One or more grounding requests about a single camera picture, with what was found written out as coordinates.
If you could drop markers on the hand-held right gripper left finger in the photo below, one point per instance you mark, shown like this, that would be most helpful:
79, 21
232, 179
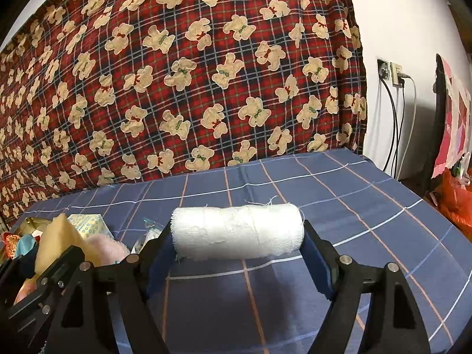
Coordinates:
156, 265

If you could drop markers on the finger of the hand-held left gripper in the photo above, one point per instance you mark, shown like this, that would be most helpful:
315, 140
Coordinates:
55, 276

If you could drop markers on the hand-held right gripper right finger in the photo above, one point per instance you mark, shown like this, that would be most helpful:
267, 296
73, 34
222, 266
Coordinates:
319, 265

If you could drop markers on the yellow sponge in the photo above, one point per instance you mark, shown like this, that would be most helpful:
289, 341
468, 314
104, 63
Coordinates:
55, 239

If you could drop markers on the gold tin box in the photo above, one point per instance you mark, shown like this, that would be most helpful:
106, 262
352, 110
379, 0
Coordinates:
35, 223

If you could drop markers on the white gauze roll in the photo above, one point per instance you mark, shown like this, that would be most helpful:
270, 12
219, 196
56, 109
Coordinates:
239, 230

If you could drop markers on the clear plastic packet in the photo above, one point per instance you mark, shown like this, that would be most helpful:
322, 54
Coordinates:
149, 234

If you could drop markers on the teal cloth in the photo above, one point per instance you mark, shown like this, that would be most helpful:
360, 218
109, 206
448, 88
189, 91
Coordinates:
25, 245

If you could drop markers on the pink fluffy cloth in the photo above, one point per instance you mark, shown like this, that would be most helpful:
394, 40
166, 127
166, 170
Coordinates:
107, 250

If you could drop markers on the red patterned pouch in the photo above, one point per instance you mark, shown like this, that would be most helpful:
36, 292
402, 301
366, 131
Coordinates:
9, 245

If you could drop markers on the blue dotted tissue pack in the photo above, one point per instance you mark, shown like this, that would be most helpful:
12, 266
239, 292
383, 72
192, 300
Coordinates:
90, 225

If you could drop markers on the blue checked sheet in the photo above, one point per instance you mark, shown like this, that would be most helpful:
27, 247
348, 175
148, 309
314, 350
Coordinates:
332, 191

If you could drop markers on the orange plastic bag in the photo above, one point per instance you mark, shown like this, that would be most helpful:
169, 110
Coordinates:
457, 199

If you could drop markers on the red plaid teddy blanket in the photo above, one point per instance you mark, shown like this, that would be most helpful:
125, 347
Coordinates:
184, 81

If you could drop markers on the pink patterned cloth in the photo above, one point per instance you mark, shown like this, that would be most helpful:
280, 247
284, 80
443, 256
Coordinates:
457, 118

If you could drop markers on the wall socket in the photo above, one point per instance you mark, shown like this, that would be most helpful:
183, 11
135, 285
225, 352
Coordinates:
383, 69
396, 74

